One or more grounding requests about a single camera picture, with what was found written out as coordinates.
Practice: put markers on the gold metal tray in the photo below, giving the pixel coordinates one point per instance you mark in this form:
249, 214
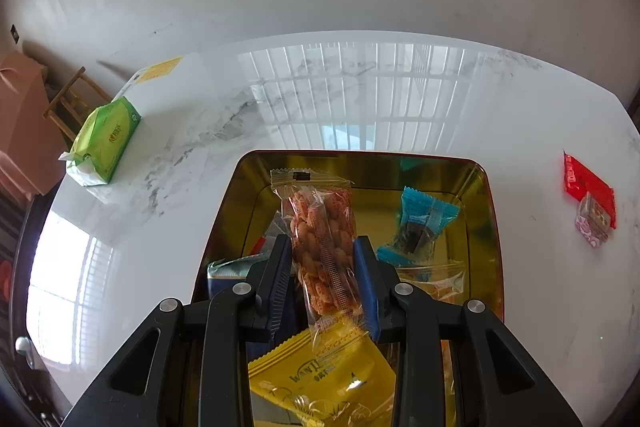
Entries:
450, 177

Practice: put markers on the teal candy packet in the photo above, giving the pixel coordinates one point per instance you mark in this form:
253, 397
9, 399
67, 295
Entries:
422, 212

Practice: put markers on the wooden chair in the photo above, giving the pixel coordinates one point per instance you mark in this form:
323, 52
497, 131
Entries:
75, 87

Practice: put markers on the wall socket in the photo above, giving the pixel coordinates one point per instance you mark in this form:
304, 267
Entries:
15, 34

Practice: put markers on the gold foil snack packet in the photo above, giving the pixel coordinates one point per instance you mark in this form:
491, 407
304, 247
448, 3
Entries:
320, 377

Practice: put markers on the yellow paper label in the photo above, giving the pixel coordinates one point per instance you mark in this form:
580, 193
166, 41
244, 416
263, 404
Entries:
160, 69

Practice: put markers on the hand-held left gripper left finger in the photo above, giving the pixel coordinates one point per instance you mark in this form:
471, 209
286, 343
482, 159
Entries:
280, 287

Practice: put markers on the red snack packet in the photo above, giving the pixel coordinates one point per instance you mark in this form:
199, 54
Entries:
580, 179

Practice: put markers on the green tissue pack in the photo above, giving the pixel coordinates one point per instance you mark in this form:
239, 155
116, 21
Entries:
105, 142

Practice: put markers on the pink cardboard box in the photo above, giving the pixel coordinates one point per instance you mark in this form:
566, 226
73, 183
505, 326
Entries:
20, 117

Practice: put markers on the blue and white snack packet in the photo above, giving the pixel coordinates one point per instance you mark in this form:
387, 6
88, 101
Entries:
225, 272

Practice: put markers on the small clear snack packet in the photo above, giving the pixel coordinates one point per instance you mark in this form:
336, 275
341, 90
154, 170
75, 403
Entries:
592, 222

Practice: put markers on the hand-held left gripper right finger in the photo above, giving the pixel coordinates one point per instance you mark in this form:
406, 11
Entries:
367, 292

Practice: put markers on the clear peanut packet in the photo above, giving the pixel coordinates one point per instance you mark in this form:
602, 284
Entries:
445, 289
320, 232

